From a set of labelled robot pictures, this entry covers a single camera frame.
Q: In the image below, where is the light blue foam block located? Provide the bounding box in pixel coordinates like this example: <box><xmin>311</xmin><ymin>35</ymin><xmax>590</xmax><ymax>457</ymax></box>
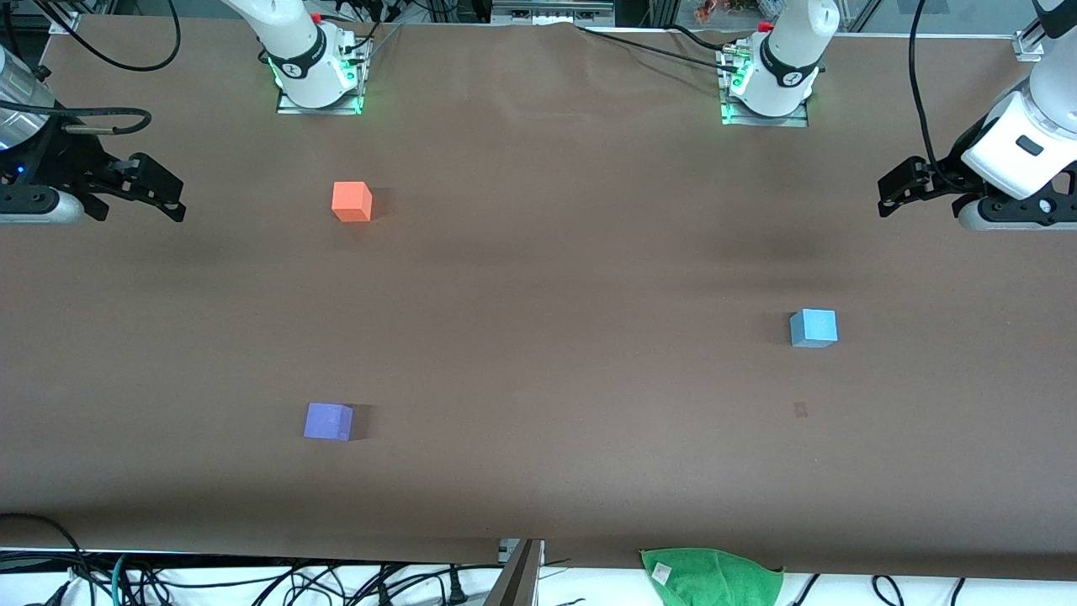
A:
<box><xmin>789</xmin><ymin>308</ymin><xmax>839</xmax><ymax>348</ymax></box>

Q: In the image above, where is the orange foam block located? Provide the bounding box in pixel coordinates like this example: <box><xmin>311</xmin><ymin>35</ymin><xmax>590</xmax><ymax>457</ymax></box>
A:
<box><xmin>332</xmin><ymin>181</ymin><xmax>374</xmax><ymax>223</ymax></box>

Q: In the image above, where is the purple foam block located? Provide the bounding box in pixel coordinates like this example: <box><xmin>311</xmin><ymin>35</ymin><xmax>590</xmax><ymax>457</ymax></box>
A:
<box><xmin>303</xmin><ymin>402</ymin><xmax>354</xmax><ymax>442</ymax></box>

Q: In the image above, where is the grey power strip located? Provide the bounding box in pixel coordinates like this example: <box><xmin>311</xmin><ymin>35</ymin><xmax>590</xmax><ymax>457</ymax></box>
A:
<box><xmin>491</xmin><ymin>0</ymin><xmax>615</xmax><ymax>26</ymax></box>

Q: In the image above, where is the brown paper table cover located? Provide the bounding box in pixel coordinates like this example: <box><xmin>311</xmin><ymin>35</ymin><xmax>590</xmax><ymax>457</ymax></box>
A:
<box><xmin>0</xmin><ymin>15</ymin><xmax>1077</xmax><ymax>582</ymax></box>

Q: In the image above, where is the green microfiber cloth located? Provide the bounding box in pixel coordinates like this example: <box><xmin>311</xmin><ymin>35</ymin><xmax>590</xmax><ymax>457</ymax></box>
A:
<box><xmin>639</xmin><ymin>547</ymin><xmax>785</xmax><ymax>606</ymax></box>

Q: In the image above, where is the aluminium profile bar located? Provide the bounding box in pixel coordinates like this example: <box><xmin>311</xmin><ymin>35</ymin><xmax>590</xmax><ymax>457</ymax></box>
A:
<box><xmin>484</xmin><ymin>539</ymin><xmax>544</xmax><ymax>606</ymax></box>

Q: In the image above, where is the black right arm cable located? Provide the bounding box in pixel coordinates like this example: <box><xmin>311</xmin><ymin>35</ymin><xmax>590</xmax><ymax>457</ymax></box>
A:
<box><xmin>0</xmin><ymin>104</ymin><xmax>153</xmax><ymax>136</ymax></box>

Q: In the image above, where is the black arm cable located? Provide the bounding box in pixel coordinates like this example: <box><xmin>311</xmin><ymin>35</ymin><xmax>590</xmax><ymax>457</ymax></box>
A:
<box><xmin>908</xmin><ymin>0</ymin><xmax>952</xmax><ymax>173</ymax></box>
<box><xmin>0</xmin><ymin>104</ymin><xmax>153</xmax><ymax>136</ymax></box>

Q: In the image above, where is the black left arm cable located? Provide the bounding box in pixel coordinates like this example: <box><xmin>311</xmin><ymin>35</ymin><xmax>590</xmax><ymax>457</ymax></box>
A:
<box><xmin>908</xmin><ymin>0</ymin><xmax>952</xmax><ymax>173</ymax></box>

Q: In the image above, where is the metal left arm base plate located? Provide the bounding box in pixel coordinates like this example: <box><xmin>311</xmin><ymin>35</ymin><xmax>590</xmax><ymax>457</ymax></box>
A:
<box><xmin>720</xmin><ymin>46</ymin><xmax>810</xmax><ymax>128</ymax></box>

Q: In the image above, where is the black looping cable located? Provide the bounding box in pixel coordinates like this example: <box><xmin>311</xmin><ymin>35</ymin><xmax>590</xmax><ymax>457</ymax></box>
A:
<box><xmin>32</xmin><ymin>0</ymin><xmax>183</xmax><ymax>73</ymax></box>

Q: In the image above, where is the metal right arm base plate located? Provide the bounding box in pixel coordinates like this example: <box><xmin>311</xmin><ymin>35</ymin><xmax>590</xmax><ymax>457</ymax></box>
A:
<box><xmin>276</xmin><ymin>34</ymin><xmax>371</xmax><ymax>115</ymax></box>

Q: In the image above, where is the thin black table cable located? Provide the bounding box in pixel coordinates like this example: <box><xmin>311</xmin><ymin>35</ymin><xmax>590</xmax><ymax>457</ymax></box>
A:
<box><xmin>577</xmin><ymin>25</ymin><xmax>731</xmax><ymax>65</ymax></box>

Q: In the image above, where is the black floor cable loop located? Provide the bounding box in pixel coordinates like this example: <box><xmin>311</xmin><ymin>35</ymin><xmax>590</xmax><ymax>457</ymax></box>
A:
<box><xmin>0</xmin><ymin>512</ymin><xmax>95</xmax><ymax>606</ymax></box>

